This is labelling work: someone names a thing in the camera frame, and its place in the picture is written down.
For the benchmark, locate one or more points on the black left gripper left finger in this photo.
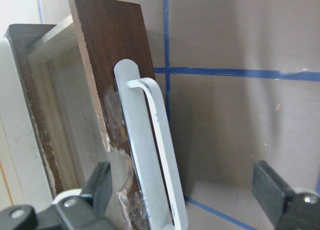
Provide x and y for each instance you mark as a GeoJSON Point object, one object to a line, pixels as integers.
{"type": "Point", "coordinates": [81, 209]}

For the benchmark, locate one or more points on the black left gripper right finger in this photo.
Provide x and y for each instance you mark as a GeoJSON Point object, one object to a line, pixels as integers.
{"type": "Point", "coordinates": [286, 208]}

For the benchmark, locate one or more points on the white drawer handle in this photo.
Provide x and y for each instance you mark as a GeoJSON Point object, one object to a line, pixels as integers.
{"type": "Point", "coordinates": [152, 147]}

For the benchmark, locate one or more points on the dark wooden drawer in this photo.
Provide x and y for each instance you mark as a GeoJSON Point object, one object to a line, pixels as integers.
{"type": "Point", "coordinates": [67, 77]}

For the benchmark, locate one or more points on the cream cabinet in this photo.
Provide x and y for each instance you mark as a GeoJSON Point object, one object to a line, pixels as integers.
{"type": "Point", "coordinates": [20, 133]}

